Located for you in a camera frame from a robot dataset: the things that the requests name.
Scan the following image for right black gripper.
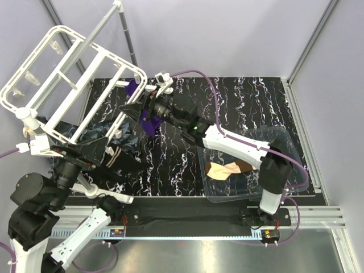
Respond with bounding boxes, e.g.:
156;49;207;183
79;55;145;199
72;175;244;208
119;86;185;131

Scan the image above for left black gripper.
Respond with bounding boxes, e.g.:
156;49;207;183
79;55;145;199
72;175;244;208
50;135;110;208

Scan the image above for purple sock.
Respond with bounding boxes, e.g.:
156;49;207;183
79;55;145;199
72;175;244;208
125;80;163;137

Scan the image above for white plastic clip hanger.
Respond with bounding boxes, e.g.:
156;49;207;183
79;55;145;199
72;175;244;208
0;24;148;146

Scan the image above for brown striped sock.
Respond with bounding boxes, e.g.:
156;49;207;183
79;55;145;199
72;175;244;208
204;159;256;181

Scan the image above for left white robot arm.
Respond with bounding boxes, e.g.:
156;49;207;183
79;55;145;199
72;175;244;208
8;134;123;272

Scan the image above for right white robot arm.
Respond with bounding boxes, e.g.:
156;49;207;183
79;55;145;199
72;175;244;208
120;94;293;226

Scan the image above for dark leaf patterned cloth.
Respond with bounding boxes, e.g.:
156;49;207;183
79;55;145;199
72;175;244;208
36;115;143;163

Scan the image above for black marbled mat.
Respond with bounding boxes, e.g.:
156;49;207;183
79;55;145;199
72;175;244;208
84;77;308;197

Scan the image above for clear plastic bin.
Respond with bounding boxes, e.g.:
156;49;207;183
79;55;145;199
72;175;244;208
197;126;301;203

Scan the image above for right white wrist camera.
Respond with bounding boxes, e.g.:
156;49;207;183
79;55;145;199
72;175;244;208
155;72;173;97

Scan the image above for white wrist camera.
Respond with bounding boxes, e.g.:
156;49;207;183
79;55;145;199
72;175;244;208
15;134;59;157
155;72;173;97

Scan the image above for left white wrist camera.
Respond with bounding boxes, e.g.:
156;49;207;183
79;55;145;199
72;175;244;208
15;134;59;157

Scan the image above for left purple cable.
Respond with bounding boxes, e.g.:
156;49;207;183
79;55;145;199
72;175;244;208
0;144;29;273

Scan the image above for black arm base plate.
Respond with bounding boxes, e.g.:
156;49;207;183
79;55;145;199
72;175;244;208
107;196;293;237

